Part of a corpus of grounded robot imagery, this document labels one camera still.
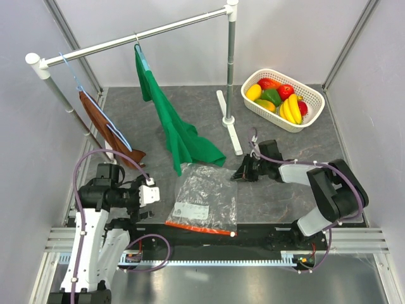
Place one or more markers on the red pomegranate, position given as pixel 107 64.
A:
pixel 303 108

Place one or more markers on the green bell pepper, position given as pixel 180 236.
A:
pixel 272 96

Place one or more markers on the red apple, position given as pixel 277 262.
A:
pixel 284 91

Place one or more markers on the blue shirt hanger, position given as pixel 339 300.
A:
pixel 140 54

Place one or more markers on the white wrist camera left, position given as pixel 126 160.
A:
pixel 149 193

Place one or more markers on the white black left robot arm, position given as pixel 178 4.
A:
pixel 106 217

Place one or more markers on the white plastic basket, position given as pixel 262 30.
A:
pixel 314 100

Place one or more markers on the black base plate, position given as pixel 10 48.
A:
pixel 251 242

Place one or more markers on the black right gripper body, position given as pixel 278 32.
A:
pixel 252 165

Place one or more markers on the aluminium frame rail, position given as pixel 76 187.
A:
pixel 344 240

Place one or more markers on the yellow green mango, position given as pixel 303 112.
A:
pixel 268 105

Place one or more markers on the light blue hanger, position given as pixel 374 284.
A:
pixel 110 125

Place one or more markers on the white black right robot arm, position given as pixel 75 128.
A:
pixel 337 192

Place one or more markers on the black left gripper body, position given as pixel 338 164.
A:
pixel 131 198

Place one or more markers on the yellow lemon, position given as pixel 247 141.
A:
pixel 254 92

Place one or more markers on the brown towel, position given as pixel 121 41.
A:
pixel 111 139

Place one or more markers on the white clothes rack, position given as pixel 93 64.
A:
pixel 41 67

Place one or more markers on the clear zip top bag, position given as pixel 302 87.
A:
pixel 205 200

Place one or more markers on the yellow banana bunch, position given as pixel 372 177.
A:
pixel 289 110

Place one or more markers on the slotted cable duct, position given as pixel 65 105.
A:
pixel 286 260

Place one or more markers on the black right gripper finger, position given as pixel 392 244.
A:
pixel 238 175
pixel 248 179

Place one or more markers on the green shirt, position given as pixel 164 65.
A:
pixel 182 139

